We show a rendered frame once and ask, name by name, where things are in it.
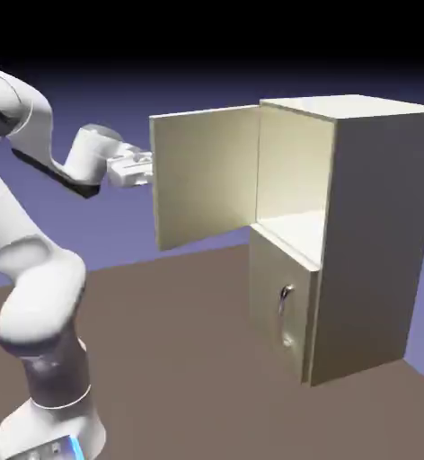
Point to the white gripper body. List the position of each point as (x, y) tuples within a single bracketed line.
[(125, 174)]

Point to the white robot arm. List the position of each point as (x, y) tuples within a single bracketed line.
[(36, 258)]

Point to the cream painted cabinet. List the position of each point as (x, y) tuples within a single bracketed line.
[(370, 233)]

